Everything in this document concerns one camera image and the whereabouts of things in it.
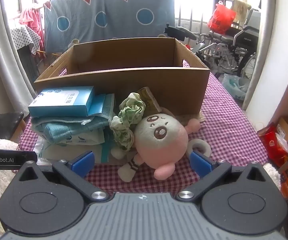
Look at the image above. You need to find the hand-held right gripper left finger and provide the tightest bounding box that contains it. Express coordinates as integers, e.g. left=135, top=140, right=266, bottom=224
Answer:
left=18, top=151, right=107, bottom=202

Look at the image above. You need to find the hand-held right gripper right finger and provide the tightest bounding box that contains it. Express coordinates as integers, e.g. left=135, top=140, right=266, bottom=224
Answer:
left=178, top=151, right=272, bottom=202

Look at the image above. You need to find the white tape ring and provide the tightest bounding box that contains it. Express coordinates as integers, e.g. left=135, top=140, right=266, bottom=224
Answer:
left=186, top=140, right=212, bottom=160

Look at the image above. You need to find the blue white wet wipes packet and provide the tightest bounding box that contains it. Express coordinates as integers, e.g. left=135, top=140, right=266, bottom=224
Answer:
left=38, top=127, right=104, bottom=147

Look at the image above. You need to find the clear bag of face masks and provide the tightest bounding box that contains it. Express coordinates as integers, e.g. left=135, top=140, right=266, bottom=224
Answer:
left=35, top=140, right=117, bottom=165

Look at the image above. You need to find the teal woven towel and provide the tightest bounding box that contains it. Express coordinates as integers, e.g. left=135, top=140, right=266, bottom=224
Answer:
left=31, top=94, right=116, bottom=144

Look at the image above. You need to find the pink plush toy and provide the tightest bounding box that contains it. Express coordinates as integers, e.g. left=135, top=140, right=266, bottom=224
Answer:
left=110, top=112, right=201, bottom=183

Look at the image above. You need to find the green floral scrunchie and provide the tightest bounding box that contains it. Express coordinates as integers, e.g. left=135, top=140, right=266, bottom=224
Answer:
left=110, top=92, right=147, bottom=152

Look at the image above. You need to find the blue face mask box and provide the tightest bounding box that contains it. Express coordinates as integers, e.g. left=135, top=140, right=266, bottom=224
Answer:
left=28, top=86, right=107, bottom=117

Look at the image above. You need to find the gold tissue packet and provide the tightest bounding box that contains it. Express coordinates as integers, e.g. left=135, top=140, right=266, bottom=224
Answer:
left=136, top=87, right=162, bottom=114

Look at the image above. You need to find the brown cardboard box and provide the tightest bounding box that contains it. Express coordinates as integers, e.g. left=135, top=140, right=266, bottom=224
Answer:
left=33, top=37, right=211, bottom=117

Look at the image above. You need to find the black padded wooden chair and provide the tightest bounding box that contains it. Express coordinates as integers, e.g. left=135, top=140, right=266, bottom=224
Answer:
left=0, top=112, right=26, bottom=148

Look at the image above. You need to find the pink checked tablecloth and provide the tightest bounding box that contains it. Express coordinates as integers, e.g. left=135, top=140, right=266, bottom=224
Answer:
left=18, top=60, right=269, bottom=193

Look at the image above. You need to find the red carton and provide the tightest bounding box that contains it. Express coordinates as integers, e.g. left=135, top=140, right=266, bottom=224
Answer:
left=257, top=122, right=288, bottom=167

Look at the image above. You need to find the white plastic bag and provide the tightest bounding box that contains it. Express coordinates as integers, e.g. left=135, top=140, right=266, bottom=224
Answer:
left=221, top=74, right=248, bottom=100

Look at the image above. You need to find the dark storage cabinet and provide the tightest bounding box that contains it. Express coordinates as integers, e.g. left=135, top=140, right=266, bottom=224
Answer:
left=16, top=44, right=41, bottom=80

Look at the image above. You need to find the white polka dot cloth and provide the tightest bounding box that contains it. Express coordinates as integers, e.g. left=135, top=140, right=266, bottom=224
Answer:
left=10, top=25, right=42, bottom=55

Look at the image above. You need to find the black padded mobility chair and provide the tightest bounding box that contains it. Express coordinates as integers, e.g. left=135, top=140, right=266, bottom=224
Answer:
left=165, top=23, right=198, bottom=48

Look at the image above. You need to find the black wheelchair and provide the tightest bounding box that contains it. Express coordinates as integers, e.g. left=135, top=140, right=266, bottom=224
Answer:
left=196, top=7, right=262, bottom=77

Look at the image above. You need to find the pink hanging garment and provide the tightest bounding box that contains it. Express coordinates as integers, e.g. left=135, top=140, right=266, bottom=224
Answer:
left=19, top=7, right=46, bottom=53

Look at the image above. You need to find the blue patterned hanging sheet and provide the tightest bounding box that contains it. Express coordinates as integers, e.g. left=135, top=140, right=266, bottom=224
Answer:
left=44, top=0, right=175, bottom=53

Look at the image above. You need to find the red plastic bag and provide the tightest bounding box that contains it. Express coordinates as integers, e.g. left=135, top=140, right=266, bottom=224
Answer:
left=207, top=2, right=237, bottom=35

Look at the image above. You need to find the metal window grille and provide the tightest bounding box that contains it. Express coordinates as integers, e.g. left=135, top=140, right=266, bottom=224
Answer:
left=176, top=0, right=234, bottom=35

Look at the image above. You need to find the beige hanging towel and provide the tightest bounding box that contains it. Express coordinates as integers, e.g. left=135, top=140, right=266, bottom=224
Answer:
left=232, top=0, right=252, bottom=23

